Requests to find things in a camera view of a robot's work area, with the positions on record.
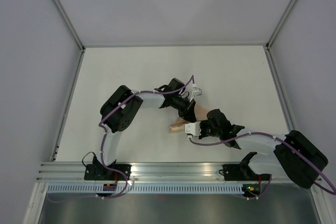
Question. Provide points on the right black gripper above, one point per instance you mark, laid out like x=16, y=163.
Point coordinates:
x=202, y=135

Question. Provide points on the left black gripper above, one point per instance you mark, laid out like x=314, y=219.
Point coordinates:
x=188, y=114

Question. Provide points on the peach cloth napkin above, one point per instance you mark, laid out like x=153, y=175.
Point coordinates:
x=179, y=126

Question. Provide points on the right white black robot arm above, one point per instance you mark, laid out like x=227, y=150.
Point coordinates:
x=291, y=155

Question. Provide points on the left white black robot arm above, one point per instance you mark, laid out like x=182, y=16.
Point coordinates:
x=119, y=111

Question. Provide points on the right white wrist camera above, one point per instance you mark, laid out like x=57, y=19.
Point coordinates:
x=193, y=130

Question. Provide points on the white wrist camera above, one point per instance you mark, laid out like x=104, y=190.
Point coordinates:
x=196, y=92
x=193, y=130

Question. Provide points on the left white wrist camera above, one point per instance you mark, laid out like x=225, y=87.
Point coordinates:
x=196, y=92

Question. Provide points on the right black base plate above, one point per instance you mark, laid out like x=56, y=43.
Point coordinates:
x=236, y=172

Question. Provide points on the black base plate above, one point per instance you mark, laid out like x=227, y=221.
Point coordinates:
x=96, y=172
x=236, y=172

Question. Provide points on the right side aluminium rail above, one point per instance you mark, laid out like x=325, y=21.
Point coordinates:
x=284, y=103

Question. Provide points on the aluminium rail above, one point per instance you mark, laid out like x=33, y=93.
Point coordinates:
x=140, y=172
x=67, y=104
x=284, y=103

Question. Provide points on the white slotted cable duct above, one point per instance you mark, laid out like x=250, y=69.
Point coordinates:
x=147, y=188

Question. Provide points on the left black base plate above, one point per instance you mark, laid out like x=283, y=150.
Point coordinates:
x=96, y=172

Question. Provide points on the left side aluminium rail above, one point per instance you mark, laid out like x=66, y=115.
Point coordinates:
x=67, y=104

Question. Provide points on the front aluminium rail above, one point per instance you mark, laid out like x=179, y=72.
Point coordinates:
x=140, y=172

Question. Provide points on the right aluminium frame post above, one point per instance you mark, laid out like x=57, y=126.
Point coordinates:
x=284, y=17

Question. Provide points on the aluminium frame post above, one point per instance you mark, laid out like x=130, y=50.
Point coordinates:
x=284, y=17
x=65, y=18

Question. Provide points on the left aluminium frame post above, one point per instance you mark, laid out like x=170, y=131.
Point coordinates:
x=65, y=18

